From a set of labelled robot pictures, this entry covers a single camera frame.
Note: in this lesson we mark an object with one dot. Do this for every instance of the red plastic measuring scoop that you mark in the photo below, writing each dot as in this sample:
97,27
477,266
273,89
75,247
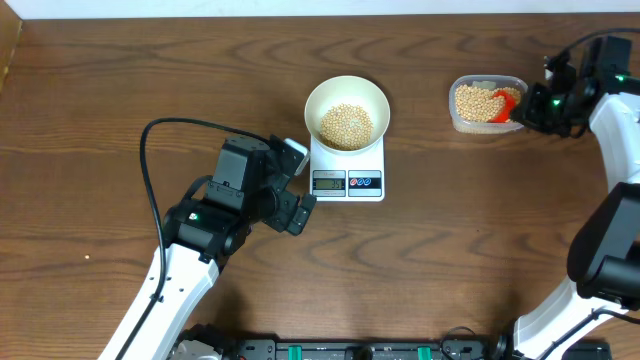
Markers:
509,104

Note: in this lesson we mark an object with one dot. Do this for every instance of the beige plastic bowl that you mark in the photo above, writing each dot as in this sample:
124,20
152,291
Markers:
348,89

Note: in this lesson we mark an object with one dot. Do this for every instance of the clear container of soybeans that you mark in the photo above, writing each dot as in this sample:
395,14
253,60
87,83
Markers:
472,105

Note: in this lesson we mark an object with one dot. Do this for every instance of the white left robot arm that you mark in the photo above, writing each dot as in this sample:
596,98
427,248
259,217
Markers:
209,224

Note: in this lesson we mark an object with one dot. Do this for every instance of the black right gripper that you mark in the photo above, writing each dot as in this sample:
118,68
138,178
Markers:
531,112

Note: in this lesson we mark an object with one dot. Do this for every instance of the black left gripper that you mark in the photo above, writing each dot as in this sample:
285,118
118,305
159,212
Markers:
280,218

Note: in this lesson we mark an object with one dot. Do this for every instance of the white digital kitchen scale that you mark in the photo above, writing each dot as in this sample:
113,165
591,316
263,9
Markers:
339,176

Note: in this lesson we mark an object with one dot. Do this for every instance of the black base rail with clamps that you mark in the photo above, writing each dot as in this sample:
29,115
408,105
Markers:
208,342

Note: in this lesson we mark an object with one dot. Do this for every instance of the soybeans in bowl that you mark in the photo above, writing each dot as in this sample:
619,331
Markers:
346,127

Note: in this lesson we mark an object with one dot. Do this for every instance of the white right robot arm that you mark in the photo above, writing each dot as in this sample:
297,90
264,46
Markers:
602,282

